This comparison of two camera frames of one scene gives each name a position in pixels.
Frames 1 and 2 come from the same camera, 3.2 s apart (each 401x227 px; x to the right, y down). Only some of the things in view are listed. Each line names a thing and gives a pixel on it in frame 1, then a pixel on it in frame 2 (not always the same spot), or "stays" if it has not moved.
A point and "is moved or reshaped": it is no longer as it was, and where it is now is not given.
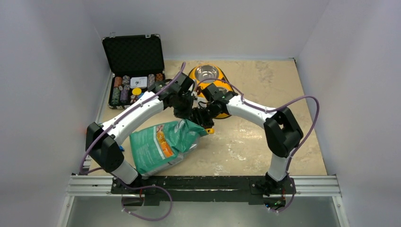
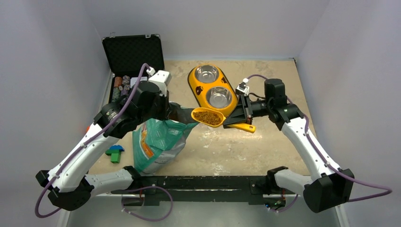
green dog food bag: (154, 147) is moved or reshaped
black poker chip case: (135, 62) stays
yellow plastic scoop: (210, 130) → (213, 118)
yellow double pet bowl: (204, 74) stays
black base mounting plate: (194, 190) stays
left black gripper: (185, 114) → (166, 107)
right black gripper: (198, 117) → (242, 113)
